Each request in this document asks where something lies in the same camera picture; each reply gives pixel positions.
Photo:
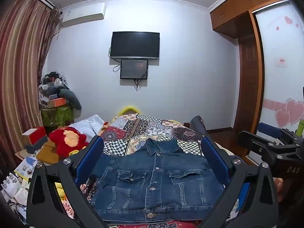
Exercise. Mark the blue denim jacket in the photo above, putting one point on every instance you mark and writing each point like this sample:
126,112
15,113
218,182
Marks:
156,182

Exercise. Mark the red box with white lid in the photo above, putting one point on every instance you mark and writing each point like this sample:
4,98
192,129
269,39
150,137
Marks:
33,133

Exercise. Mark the red white door sticker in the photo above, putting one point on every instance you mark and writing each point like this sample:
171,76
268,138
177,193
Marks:
281,61

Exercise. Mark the wooden wardrobe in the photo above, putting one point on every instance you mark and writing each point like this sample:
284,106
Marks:
247,52

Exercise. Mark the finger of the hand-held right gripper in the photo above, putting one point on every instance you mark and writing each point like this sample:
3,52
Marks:
251,139
269,130

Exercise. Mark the dark blue cloth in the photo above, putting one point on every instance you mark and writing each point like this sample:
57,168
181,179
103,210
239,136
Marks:
197,122

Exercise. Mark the green bottle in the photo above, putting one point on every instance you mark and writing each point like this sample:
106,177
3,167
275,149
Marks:
300,128

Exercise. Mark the person's right hand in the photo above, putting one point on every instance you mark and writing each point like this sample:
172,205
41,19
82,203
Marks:
280,188

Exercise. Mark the yellow fleece blanket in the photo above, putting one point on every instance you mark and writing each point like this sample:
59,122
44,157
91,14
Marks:
59,189

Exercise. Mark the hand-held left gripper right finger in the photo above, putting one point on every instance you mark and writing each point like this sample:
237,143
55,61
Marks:
215,159

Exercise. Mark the small black wall monitor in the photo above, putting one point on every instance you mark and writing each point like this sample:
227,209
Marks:
134,69

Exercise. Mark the patchwork printed blanket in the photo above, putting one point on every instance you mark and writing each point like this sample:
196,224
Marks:
142,128

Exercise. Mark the grey plush cushion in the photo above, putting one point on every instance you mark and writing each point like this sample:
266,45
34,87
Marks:
73,97

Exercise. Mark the brown cardboard sheet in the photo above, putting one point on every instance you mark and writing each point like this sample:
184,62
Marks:
47,155

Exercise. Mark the yellow headboard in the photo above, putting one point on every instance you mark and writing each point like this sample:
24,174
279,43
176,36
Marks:
129,110

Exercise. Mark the black wall television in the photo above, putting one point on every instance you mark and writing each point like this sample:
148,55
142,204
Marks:
135,44

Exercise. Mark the white cloth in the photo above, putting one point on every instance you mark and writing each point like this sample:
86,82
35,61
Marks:
87,124

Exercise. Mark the pile of papers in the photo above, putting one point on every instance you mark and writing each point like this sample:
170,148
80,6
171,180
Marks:
20,173

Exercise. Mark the white air conditioner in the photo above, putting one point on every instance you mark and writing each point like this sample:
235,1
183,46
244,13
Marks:
83,14

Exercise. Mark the pile of clutter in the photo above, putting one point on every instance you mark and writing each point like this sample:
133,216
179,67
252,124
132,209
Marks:
51,80

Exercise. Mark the green patterned box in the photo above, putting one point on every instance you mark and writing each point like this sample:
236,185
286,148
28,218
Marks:
57,116

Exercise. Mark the orange box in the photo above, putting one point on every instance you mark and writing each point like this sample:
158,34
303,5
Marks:
57,102

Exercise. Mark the striped red curtain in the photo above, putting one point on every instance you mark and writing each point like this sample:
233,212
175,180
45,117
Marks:
21,71

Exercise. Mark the red plush toy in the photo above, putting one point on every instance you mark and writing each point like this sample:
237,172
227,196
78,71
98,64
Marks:
67,142

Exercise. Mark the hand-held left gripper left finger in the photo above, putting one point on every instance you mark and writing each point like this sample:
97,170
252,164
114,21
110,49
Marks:
89,162

